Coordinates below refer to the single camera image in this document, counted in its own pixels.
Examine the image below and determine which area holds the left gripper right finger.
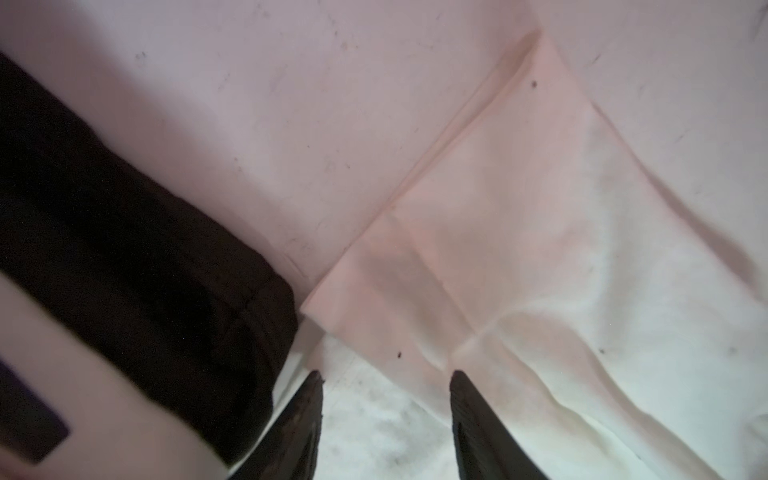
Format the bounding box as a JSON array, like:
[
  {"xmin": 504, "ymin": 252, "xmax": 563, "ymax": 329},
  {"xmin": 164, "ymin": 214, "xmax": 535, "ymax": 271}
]
[{"xmin": 450, "ymin": 370, "xmax": 547, "ymax": 480}]

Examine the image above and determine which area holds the black white folded t shirt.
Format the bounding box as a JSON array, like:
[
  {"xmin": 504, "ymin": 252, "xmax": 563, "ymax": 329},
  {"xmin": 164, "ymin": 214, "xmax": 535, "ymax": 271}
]
[{"xmin": 1, "ymin": 58, "xmax": 298, "ymax": 465}]

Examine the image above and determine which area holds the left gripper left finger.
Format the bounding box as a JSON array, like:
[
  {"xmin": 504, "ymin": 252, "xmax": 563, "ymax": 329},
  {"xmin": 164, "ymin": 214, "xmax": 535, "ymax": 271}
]
[{"xmin": 229, "ymin": 370, "xmax": 324, "ymax": 480}]

